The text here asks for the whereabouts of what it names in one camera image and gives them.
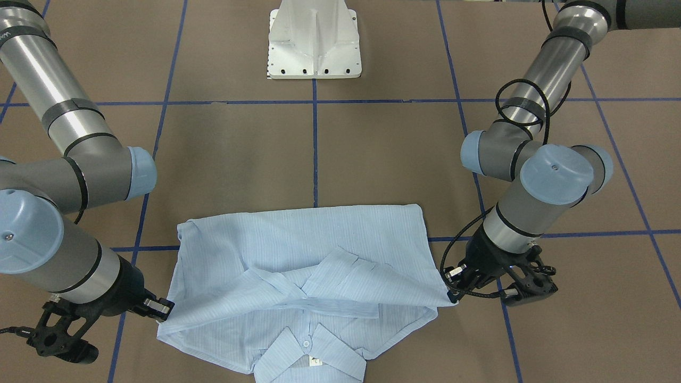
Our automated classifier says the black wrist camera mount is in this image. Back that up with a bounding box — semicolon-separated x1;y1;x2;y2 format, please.
27;299;102;364
501;243;559;307

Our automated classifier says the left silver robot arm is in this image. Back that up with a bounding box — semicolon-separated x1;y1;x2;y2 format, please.
439;1;679;307

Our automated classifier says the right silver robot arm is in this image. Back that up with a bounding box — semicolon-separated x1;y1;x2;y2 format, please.
2;1;173;321

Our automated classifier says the light blue button-up shirt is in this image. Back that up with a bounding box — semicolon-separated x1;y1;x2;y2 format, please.
156;204;452;382

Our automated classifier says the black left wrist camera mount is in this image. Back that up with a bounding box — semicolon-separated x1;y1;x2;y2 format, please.
501;243;559;307

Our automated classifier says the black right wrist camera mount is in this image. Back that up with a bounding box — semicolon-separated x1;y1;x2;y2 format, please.
27;299;102;364

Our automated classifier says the white camera mast base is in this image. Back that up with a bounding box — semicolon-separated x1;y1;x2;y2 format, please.
266;1;363;80

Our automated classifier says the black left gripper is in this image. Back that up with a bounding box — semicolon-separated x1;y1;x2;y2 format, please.
443;228;532;305

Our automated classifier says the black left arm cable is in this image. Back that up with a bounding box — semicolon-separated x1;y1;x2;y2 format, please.
439;0;572;298

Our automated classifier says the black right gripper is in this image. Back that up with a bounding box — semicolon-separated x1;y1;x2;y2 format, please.
56;259;175;322

